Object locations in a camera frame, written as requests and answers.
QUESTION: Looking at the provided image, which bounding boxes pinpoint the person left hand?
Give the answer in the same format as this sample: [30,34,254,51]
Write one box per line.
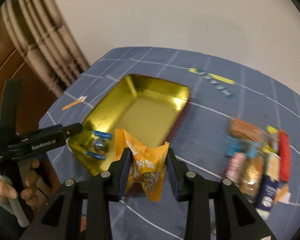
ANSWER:
[0,158,50,209]

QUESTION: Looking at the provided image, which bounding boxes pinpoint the yellow edged clear snack packet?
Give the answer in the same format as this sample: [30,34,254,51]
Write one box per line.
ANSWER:
[263,125,279,154]

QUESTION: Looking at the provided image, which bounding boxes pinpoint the navy white cracker packet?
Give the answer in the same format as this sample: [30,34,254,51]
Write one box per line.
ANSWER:
[255,152,281,221]

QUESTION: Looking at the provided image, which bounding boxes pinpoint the brown wooden door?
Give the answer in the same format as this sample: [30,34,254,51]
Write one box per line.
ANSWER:
[0,8,65,170]

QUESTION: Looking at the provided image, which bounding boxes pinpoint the red snack packet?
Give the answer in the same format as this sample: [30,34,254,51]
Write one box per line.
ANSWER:
[279,130,291,182]

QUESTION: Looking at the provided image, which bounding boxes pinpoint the red gold toffee tin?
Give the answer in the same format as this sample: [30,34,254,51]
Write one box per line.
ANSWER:
[69,74,191,176]

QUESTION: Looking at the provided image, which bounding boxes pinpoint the brown cake snack packet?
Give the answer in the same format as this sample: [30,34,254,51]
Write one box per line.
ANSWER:
[229,118,261,142]

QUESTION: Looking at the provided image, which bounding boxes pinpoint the small blue snack packet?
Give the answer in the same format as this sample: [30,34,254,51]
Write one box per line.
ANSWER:
[226,138,260,158]

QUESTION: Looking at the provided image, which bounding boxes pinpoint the pink patterned snack packet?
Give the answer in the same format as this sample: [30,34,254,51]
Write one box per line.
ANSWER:
[225,152,246,185]

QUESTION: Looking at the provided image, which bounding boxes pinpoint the orange white tape marker left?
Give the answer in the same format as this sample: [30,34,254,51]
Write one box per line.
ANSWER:
[62,96,87,111]

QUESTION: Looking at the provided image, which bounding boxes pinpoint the orange snack packet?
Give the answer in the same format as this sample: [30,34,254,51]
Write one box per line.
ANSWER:
[114,129,170,202]

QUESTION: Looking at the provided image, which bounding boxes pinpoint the beige curtain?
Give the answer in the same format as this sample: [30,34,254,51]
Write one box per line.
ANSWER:
[1,0,89,97]

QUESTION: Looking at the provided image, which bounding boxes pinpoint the orange white tape marker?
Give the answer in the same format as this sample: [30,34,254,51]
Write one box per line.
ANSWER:
[274,184,291,205]
[62,96,87,111]

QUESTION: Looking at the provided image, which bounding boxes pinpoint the twisted dough snack packet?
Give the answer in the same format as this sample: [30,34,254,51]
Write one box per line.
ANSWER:
[239,155,264,198]

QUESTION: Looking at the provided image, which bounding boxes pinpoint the blue grid tablecloth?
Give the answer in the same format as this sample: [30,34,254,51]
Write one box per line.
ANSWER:
[39,47,300,239]

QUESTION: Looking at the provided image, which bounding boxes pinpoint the blue candy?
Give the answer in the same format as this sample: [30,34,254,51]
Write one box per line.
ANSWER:
[86,130,112,161]

